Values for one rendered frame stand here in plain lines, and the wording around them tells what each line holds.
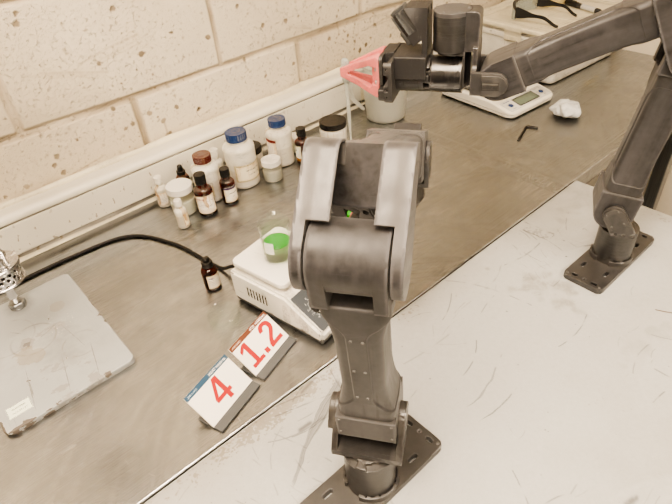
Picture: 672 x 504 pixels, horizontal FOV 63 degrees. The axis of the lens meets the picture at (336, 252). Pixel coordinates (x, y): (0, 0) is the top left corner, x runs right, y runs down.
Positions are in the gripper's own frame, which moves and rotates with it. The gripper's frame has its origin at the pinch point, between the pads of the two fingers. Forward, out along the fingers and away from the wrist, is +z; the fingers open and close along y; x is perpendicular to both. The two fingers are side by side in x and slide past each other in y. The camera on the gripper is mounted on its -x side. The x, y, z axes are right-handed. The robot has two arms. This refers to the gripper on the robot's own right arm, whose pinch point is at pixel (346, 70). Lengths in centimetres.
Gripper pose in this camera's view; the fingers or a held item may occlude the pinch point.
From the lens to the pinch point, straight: 97.0
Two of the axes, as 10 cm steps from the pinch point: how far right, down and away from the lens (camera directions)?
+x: 1.0, 7.8, 6.2
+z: -9.4, -1.3, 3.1
